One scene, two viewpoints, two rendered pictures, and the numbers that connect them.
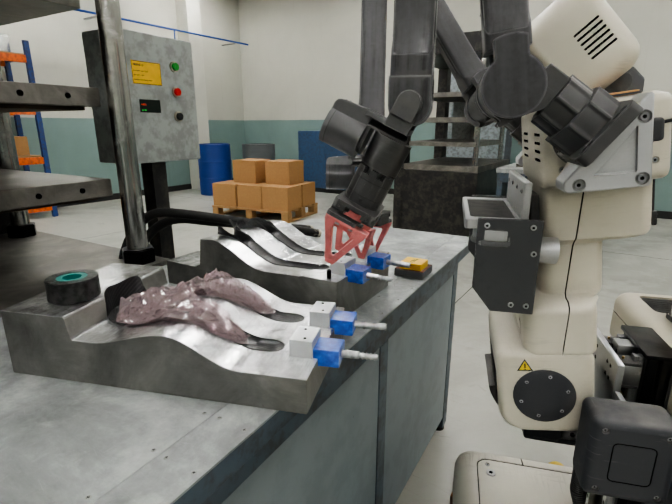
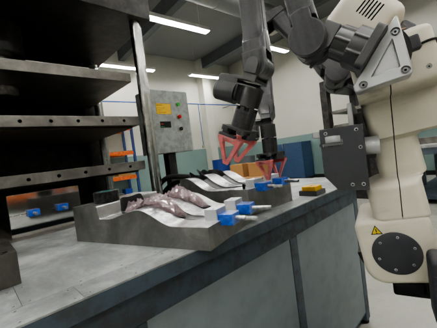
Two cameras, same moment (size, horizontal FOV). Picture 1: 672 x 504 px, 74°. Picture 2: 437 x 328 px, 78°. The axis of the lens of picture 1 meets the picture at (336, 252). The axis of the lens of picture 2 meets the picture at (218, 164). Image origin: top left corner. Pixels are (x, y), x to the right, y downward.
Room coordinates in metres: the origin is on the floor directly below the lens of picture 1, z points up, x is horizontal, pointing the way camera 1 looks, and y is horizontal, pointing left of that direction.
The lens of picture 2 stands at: (-0.03, -0.17, 1.01)
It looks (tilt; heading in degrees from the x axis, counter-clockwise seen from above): 2 degrees down; 17
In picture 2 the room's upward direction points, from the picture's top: 7 degrees counter-clockwise
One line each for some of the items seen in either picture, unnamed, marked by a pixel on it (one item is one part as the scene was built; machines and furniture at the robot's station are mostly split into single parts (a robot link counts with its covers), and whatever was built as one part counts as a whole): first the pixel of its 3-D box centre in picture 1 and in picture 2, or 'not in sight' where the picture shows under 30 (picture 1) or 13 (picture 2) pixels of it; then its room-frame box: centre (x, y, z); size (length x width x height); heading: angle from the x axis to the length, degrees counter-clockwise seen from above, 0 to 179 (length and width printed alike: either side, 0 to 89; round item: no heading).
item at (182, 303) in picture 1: (192, 299); (162, 199); (0.73, 0.25, 0.90); 0.26 x 0.18 x 0.08; 77
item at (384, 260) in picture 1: (382, 261); (282, 181); (0.98, -0.11, 0.89); 0.13 x 0.05 x 0.05; 60
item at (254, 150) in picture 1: (259, 169); (247, 170); (8.09, 1.37, 0.44); 0.59 x 0.59 x 0.88
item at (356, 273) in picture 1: (362, 274); (265, 185); (0.88, -0.06, 0.89); 0.13 x 0.05 x 0.05; 60
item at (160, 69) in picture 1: (162, 251); (175, 202); (1.61, 0.65, 0.73); 0.30 x 0.22 x 1.47; 150
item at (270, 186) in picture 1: (265, 187); (249, 179); (6.15, 0.97, 0.37); 1.20 x 0.82 x 0.74; 64
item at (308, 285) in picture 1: (276, 258); (223, 189); (1.07, 0.15, 0.87); 0.50 x 0.26 x 0.14; 60
